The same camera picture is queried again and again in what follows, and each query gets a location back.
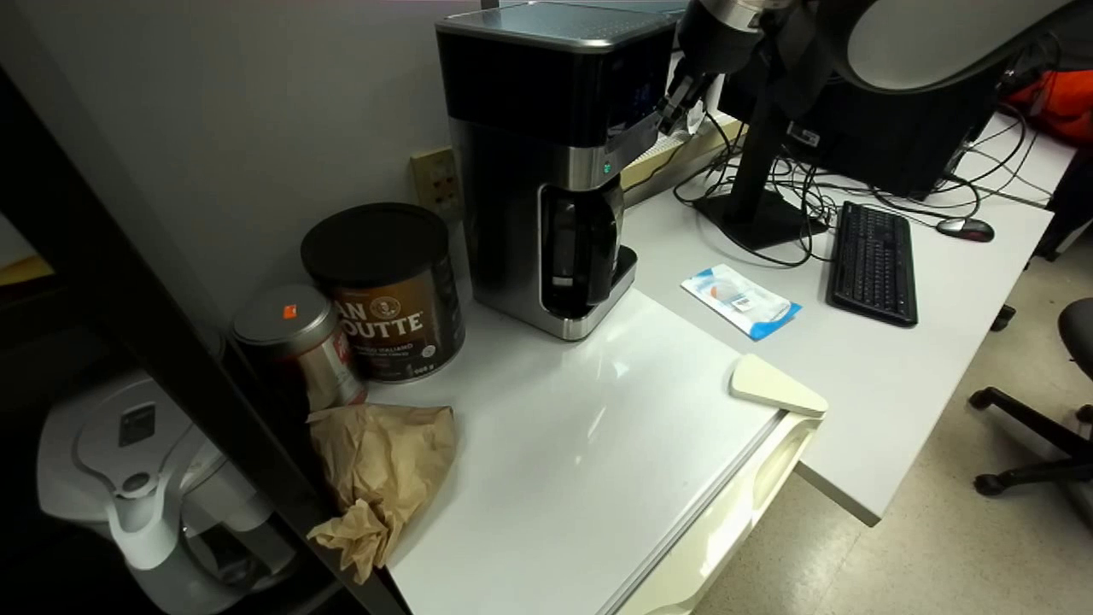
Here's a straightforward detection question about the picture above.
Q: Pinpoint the black mouse cable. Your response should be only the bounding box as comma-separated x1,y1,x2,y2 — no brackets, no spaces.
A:
941,110,1057,226

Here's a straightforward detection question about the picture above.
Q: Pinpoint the black monitor stand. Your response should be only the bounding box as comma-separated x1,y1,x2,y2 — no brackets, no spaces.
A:
690,66,836,256

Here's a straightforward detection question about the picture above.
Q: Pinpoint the black office chair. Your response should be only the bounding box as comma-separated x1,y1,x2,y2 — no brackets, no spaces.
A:
967,295,1093,498

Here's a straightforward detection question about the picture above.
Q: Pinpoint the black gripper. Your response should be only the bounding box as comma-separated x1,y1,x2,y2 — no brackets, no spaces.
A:
660,6,761,128

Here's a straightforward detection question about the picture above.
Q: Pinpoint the black computer monitor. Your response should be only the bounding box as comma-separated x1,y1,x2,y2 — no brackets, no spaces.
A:
781,0,1085,205

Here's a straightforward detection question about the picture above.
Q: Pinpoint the cream fridge hinge cover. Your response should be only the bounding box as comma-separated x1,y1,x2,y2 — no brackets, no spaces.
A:
728,349,830,421

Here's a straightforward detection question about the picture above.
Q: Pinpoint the beige wall outlet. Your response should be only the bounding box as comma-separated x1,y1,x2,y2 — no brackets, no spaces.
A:
408,143,463,221

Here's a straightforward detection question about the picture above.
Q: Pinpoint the black computer mouse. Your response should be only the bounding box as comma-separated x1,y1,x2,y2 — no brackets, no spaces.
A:
934,213,999,246

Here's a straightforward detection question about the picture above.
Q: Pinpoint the glass jar silver lid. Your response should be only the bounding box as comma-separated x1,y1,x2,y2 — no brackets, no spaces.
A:
230,280,370,416

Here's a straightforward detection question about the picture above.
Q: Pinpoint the cream power strip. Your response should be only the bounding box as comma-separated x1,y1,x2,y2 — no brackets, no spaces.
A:
619,110,746,205

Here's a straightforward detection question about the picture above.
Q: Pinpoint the cream fridge door handle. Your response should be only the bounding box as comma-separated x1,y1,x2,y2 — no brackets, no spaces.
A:
614,411,828,615

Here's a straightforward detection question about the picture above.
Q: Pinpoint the orange fabric bag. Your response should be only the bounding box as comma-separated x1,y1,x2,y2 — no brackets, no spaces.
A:
1003,66,1093,147

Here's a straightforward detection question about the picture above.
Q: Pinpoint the black computer keyboard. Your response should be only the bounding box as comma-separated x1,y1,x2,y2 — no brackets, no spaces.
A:
822,199,921,331

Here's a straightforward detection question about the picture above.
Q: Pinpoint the brown coffee can black lid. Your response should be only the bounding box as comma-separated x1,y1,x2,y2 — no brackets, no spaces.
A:
297,199,467,386

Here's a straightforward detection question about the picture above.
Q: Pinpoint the crumpled brown paper bag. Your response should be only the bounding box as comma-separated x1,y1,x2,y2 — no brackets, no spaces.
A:
300,399,461,588

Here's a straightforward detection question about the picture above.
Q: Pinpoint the black steel coffee maker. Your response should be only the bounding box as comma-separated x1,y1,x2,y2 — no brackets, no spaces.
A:
433,0,690,345

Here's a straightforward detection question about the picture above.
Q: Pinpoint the blue white wipes packet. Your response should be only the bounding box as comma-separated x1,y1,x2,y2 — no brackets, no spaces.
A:
679,258,805,345

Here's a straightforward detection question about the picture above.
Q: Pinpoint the white mini fridge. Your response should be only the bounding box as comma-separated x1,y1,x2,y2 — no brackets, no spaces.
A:
381,288,832,615

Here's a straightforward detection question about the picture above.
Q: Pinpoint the black shelf frame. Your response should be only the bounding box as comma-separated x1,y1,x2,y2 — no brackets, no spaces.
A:
0,66,417,615

